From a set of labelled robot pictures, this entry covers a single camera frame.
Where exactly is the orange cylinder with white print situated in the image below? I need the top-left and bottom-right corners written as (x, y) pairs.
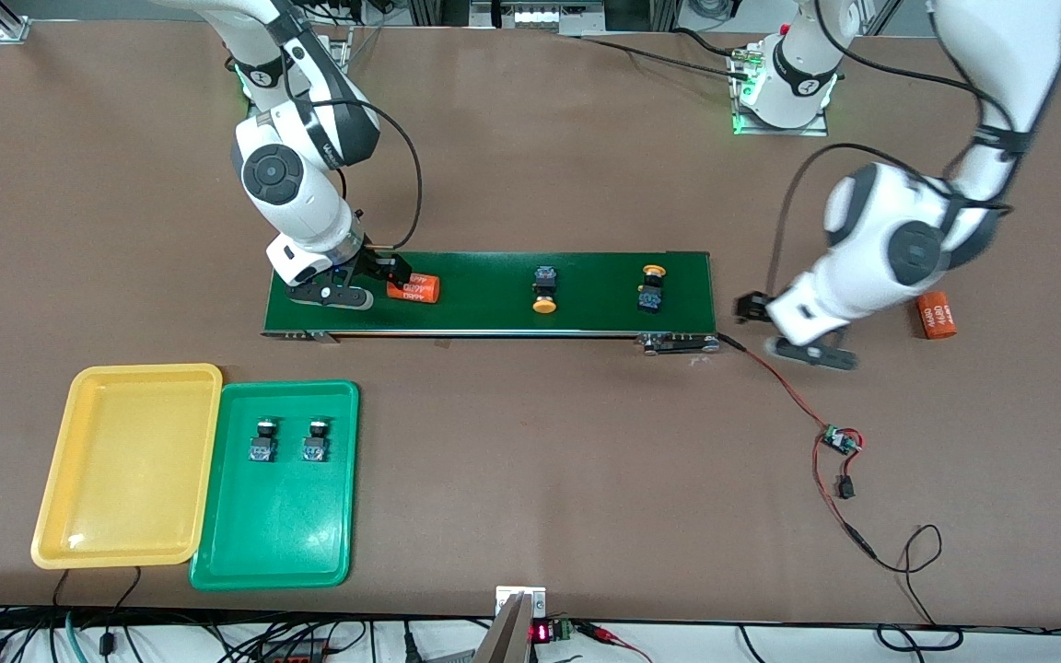
top-left (916, 291), bottom-right (959, 341)
top-left (387, 273), bottom-right (443, 306)

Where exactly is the yellow cap push button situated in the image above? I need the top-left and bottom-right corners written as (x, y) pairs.
top-left (636, 263), bottom-right (669, 313)
top-left (530, 265), bottom-right (560, 317)

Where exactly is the green cap push button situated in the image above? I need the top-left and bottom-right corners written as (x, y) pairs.
top-left (248, 416), bottom-right (279, 465)
top-left (300, 416), bottom-right (330, 465)

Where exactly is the green conveyor belt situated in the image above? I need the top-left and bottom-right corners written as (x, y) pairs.
top-left (262, 249), bottom-right (723, 356)

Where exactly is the green plastic tray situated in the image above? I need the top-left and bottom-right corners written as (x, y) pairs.
top-left (189, 379), bottom-right (361, 591)

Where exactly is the silver lit device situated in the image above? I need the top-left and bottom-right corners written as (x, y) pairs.
top-left (471, 0), bottom-right (607, 36)

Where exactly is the yellow plastic tray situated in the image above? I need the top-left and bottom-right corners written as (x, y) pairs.
top-left (30, 363), bottom-right (224, 570)

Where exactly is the red clip lead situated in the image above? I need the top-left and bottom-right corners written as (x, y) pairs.
top-left (575, 622), bottom-right (656, 663)

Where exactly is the red power strip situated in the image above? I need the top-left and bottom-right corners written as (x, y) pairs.
top-left (259, 643), bottom-right (333, 663)

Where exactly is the red black conveyor wire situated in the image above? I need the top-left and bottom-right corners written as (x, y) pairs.
top-left (717, 332), bottom-right (834, 436)

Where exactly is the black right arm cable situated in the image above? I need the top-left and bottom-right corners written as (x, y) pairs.
top-left (337, 97), bottom-right (424, 252)

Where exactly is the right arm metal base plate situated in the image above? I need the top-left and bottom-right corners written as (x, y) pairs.
top-left (245, 26), bottom-right (348, 128)

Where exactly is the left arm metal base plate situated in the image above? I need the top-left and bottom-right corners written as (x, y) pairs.
top-left (731, 44), bottom-right (831, 137)

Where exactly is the red black power wire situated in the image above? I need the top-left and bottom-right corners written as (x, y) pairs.
top-left (812, 433), bottom-right (880, 563)

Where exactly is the black cable on table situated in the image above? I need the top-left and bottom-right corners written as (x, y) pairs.
top-left (575, 33), bottom-right (758, 78)

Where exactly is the thin black looped cable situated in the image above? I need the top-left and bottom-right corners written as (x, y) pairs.
top-left (871, 523), bottom-right (964, 651)

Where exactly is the metal mounting bracket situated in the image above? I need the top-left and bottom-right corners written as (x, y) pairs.
top-left (473, 586), bottom-right (548, 663)

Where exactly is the long black cable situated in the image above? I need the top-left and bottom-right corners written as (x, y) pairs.
top-left (735, 622), bottom-right (1061, 663)

